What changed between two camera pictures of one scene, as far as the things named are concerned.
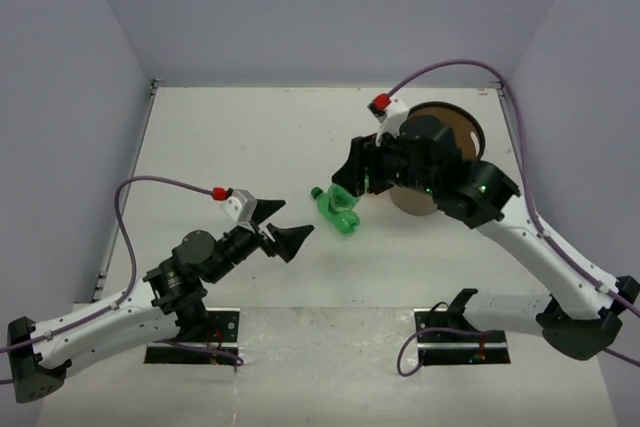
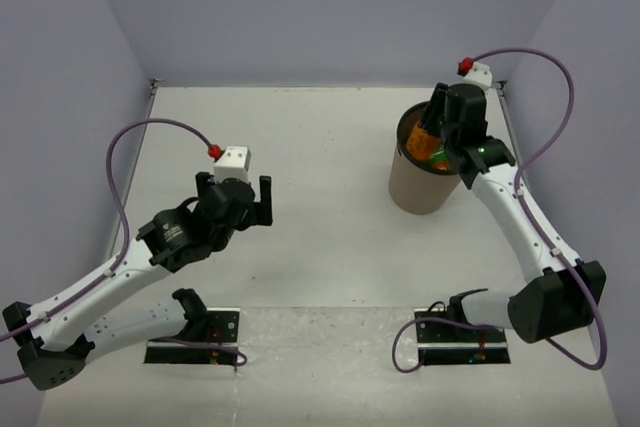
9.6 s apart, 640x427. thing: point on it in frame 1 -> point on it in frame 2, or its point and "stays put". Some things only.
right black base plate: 457,348 stays put
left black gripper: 287,241 -> 259,212
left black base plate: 224,330 stays put
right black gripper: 364,156 -> 439,102
